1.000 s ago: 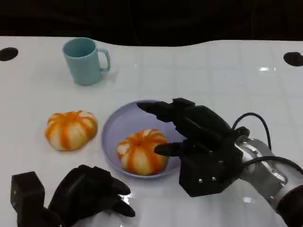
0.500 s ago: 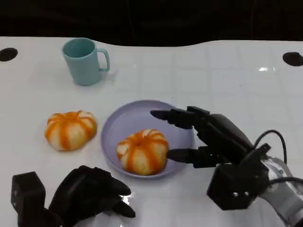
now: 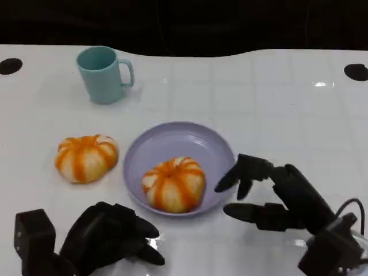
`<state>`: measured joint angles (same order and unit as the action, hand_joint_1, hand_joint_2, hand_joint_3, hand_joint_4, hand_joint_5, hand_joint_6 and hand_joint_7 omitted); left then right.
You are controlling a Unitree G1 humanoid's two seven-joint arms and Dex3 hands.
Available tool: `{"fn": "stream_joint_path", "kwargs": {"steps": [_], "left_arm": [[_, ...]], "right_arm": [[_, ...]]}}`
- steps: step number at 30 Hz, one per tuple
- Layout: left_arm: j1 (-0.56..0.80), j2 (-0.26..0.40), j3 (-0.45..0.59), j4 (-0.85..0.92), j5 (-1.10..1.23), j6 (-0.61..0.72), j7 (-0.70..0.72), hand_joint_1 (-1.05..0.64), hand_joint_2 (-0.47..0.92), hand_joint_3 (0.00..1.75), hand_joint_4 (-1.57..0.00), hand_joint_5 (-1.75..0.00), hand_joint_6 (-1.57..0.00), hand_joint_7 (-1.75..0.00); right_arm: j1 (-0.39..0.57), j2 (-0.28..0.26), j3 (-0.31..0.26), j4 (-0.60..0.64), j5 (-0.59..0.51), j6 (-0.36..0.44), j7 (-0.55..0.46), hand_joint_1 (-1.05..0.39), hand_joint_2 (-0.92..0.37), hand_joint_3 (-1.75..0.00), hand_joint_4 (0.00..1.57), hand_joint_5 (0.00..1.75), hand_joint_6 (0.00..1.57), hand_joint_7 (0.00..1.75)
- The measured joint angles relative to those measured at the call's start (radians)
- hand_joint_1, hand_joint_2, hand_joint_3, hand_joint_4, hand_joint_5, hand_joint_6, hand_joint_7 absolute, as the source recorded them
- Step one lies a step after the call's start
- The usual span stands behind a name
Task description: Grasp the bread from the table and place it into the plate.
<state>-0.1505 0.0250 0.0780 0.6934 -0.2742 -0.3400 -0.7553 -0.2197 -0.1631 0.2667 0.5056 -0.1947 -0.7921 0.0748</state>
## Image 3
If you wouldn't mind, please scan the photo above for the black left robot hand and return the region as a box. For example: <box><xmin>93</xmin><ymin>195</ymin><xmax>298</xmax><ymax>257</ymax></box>
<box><xmin>59</xmin><ymin>201</ymin><xmax>166</xmax><ymax>274</ymax></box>

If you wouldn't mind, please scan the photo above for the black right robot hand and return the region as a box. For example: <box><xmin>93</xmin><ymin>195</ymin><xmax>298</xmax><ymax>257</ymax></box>
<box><xmin>214</xmin><ymin>154</ymin><xmax>336</xmax><ymax>234</ymax></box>

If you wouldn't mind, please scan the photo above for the orange and white bread roll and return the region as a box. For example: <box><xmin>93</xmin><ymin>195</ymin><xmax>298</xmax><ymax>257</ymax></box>
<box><xmin>142</xmin><ymin>156</ymin><xmax>206</xmax><ymax>214</ymax></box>
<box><xmin>55</xmin><ymin>134</ymin><xmax>119</xmax><ymax>184</ymax></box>

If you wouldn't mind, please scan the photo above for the lilac plate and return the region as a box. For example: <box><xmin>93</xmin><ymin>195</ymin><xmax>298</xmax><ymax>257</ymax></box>
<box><xmin>122</xmin><ymin>121</ymin><xmax>239</xmax><ymax>218</ymax></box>

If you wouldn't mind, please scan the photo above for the pale green mug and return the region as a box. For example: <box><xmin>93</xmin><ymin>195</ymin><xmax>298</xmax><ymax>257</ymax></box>
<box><xmin>76</xmin><ymin>45</ymin><xmax>135</xmax><ymax>105</ymax></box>

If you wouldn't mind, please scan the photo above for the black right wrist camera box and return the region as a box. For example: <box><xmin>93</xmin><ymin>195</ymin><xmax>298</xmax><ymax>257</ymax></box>
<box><xmin>297</xmin><ymin>214</ymin><xmax>363</xmax><ymax>276</ymax></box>

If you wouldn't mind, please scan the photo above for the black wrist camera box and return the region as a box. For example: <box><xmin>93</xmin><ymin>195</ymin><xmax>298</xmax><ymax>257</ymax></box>
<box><xmin>13</xmin><ymin>208</ymin><xmax>57</xmax><ymax>275</ymax></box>
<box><xmin>297</xmin><ymin>214</ymin><xmax>363</xmax><ymax>276</ymax></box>

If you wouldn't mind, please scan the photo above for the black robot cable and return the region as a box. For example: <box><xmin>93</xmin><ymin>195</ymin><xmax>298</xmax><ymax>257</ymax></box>
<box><xmin>335</xmin><ymin>198</ymin><xmax>366</xmax><ymax>231</ymax></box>

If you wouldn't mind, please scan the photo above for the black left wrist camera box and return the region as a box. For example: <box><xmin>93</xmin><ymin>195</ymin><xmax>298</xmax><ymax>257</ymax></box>
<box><xmin>13</xmin><ymin>208</ymin><xmax>57</xmax><ymax>275</ymax></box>

